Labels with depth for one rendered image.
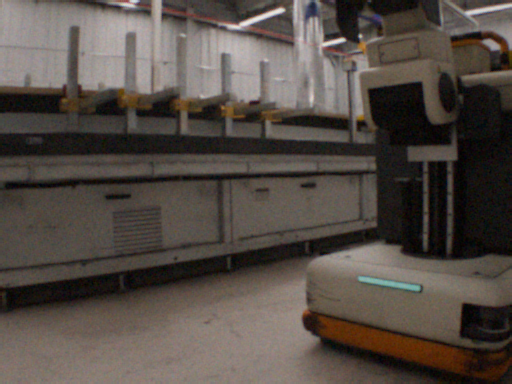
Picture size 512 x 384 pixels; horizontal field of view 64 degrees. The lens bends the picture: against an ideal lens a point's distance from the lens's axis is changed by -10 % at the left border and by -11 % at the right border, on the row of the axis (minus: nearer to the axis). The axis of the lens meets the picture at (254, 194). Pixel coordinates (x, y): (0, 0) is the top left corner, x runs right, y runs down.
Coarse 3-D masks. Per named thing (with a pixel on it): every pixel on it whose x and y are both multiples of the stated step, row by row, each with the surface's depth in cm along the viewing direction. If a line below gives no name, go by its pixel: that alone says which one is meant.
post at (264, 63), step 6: (264, 60) 223; (264, 66) 223; (264, 72) 223; (264, 78) 223; (264, 84) 223; (264, 90) 224; (264, 96) 224; (264, 102) 224; (264, 126) 225; (270, 126) 226; (264, 132) 225; (270, 132) 226
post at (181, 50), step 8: (176, 40) 191; (184, 40) 191; (176, 48) 191; (184, 48) 191; (176, 56) 191; (184, 56) 191; (176, 64) 192; (184, 64) 191; (176, 72) 192; (184, 72) 191; (176, 80) 192; (184, 80) 192; (184, 88) 192; (176, 96) 193; (184, 96) 192; (184, 112) 192; (184, 120) 192; (176, 128) 193; (184, 128) 192
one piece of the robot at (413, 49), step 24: (384, 24) 115; (408, 24) 110; (432, 24) 110; (384, 48) 113; (408, 48) 108; (432, 48) 103; (360, 72) 116; (384, 72) 110; (408, 72) 104; (432, 72) 100; (432, 96) 101; (456, 96) 110; (432, 120) 104
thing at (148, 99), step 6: (162, 90) 162; (168, 90) 159; (174, 90) 156; (180, 90) 157; (144, 96) 172; (150, 96) 169; (156, 96) 165; (162, 96) 162; (168, 96) 160; (144, 102) 172; (150, 102) 171
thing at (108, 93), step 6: (108, 90) 140; (114, 90) 140; (96, 96) 147; (102, 96) 143; (108, 96) 140; (114, 96) 140; (84, 102) 156; (90, 102) 152; (96, 102) 148; (102, 102) 149; (84, 108) 160
